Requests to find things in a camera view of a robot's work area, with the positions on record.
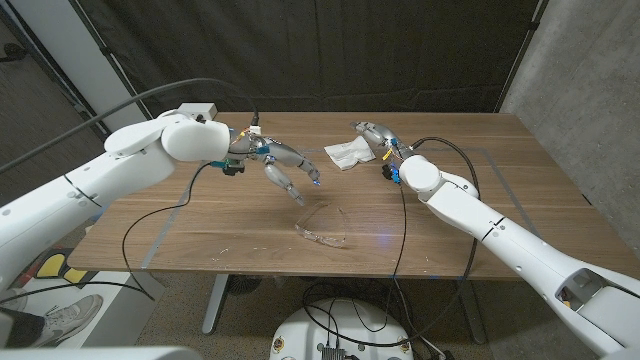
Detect black round fan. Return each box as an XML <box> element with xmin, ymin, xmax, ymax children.
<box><xmin>227</xmin><ymin>274</ymin><xmax>262</xmax><ymax>297</ymax></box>

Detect black backdrop stand pole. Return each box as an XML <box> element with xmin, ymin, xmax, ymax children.
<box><xmin>68</xmin><ymin>0</ymin><xmax>165</xmax><ymax>121</ymax></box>
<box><xmin>493</xmin><ymin>0</ymin><xmax>550</xmax><ymax>114</ymax></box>

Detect clear plastic safety glasses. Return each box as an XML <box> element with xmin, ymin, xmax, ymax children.
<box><xmin>294</xmin><ymin>201</ymin><xmax>348</xmax><ymax>249</ymax></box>

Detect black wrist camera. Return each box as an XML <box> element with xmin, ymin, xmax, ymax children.
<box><xmin>210</xmin><ymin>158</ymin><xmax>247</xmax><ymax>177</ymax></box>
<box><xmin>381</xmin><ymin>163</ymin><xmax>403</xmax><ymax>185</ymax></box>

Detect white power outlet box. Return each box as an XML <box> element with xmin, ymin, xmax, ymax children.
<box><xmin>178</xmin><ymin>102</ymin><xmax>219</xmax><ymax>122</ymax></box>

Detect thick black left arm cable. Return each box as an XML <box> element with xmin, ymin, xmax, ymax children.
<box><xmin>0</xmin><ymin>77</ymin><xmax>261</xmax><ymax>176</ymax></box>

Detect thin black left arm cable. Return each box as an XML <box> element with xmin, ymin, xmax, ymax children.
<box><xmin>121</xmin><ymin>162</ymin><xmax>214</xmax><ymax>302</ymax></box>

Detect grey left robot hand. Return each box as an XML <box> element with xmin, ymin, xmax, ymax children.
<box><xmin>227</xmin><ymin>130</ymin><xmax>323</xmax><ymax>207</ymax></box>

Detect grey sneaker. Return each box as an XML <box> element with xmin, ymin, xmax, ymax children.
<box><xmin>29</xmin><ymin>293</ymin><xmax>105</xmax><ymax>349</ymax></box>

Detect grey table leg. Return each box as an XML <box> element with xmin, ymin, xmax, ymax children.
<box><xmin>454</xmin><ymin>279</ymin><xmax>489</xmax><ymax>345</ymax></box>

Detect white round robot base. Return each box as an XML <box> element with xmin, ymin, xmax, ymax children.
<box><xmin>269</xmin><ymin>298</ymin><xmax>415</xmax><ymax>360</ymax></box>

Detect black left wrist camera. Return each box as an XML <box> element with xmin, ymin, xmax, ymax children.
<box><xmin>210</xmin><ymin>158</ymin><xmax>247</xmax><ymax>177</ymax></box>

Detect white tissue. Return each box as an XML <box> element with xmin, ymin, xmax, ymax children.
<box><xmin>323</xmin><ymin>135</ymin><xmax>377</xmax><ymax>171</ymax></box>

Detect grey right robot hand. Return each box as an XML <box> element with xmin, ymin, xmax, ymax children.
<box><xmin>349</xmin><ymin>120</ymin><xmax>415</xmax><ymax>162</ymax></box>

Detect yellow and black floor object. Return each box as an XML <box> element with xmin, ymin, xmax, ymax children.
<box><xmin>33</xmin><ymin>248</ymin><xmax>89</xmax><ymax>287</ymax></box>

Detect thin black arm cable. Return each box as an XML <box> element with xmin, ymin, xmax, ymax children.
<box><xmin>121</xmin><ymin>162</ymin><xmax>214</xmax><ymax>302</ymax></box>
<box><xmin>384</xmin><ymin>182</ymin><xmax>409</xmax><ymax>301</ymax></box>

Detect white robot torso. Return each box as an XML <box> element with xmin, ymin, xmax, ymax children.
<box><xmin>0</xmin><ymin>346</ymin><xmax>202</xmax><ymax>360</ymax></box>

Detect black backdrop curtain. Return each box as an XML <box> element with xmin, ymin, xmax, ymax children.
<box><xmin>69</xmin><ymin>0</ymin><xmax>546</xmax><ymax>135</ymax></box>

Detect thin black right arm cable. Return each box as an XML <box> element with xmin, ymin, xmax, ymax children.
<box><xmin>384</xmin><ymin>182</ymin><xmax>409</xmax><ymax>301</ymax></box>

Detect dark trouser leg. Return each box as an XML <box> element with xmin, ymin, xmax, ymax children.
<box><xmin>0</xmin><ymin>307</ymin><xmax>47</xmax><ymax>350</ymax></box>

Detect white table leg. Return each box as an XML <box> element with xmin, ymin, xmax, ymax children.
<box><xmin>202</xmin><ymin>273</ymin><xmax>230</xmax><ymax>335</ymax></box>

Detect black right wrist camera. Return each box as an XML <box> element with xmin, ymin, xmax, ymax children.
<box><xmin>381</xmin><ymin>163</ymin><xmax>403</xmax><ymax>185</ymax></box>

